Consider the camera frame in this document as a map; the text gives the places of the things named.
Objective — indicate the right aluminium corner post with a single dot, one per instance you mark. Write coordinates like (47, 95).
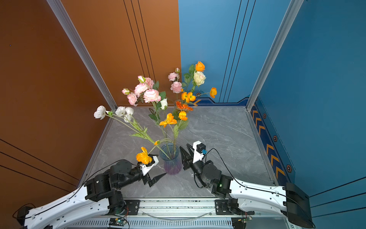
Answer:
(281, 35)

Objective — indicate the orange poppy flower stem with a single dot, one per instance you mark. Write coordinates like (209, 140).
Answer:
(190, 98)

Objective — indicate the orange cosmos flower stem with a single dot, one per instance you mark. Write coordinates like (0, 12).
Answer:
(166, 128)

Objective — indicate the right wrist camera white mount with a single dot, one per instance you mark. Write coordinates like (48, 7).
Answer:
(199, 151)

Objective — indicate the white blossom spray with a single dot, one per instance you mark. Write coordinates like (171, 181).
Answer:
(124, 115)

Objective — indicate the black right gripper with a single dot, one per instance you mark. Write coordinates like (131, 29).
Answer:
(187, 161)

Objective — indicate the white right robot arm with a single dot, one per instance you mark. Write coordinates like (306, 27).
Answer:
(288, 201)

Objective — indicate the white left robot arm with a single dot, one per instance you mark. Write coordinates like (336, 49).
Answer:
(99, 195)

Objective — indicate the aluminium corner post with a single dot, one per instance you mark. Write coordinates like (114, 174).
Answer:
(65, 21)
(281, 35)

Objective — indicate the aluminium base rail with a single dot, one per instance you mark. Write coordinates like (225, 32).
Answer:
(184, 213)

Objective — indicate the purple ribbed glass vase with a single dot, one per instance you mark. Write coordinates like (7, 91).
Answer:
(171, 156)

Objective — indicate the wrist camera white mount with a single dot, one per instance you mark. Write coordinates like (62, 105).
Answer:
(199, 151)
(145, 168)

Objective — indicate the yellow rose flower stem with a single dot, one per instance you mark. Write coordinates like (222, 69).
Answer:
(188, 77)

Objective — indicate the white rose flower stem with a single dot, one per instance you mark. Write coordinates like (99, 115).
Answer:
(164, 104)

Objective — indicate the left aluminium corner post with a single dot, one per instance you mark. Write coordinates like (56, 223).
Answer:
(65, 21)

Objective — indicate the orange gerbera flower stem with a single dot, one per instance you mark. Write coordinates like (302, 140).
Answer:
(181, 124)

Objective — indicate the green circuit board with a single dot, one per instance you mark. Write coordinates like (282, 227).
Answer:
(118, 223)

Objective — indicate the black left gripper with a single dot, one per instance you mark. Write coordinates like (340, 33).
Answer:
(154, 181)

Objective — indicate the small pink rose spray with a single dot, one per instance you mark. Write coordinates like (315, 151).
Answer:
(133, 98)

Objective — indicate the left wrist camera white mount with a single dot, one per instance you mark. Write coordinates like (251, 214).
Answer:
(145, 168)

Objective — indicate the pink white bouquet spray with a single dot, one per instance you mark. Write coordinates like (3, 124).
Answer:
(151, 96)

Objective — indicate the pink peony flower stem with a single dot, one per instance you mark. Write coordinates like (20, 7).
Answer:
(176, 86)

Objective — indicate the cream rose flower stem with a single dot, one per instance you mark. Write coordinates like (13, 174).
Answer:
(198, 79)

